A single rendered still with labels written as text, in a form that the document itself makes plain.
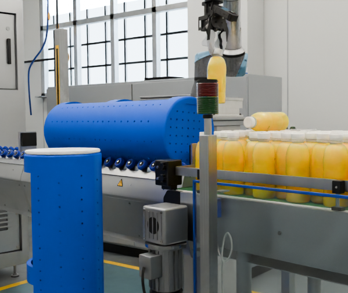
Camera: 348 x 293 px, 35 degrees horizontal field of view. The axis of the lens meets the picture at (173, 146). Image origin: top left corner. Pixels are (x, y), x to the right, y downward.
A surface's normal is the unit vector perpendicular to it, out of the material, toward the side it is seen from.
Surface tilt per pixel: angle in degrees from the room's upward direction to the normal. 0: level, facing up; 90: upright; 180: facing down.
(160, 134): 92
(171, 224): 90
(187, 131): 90
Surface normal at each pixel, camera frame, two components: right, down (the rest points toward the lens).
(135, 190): -0.69, -0.29
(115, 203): -0.69, 0.37
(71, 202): 0.38, 0.04
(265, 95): 0.79, 0.02
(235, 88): -0.62, 0.05
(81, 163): 0.62, 0.04
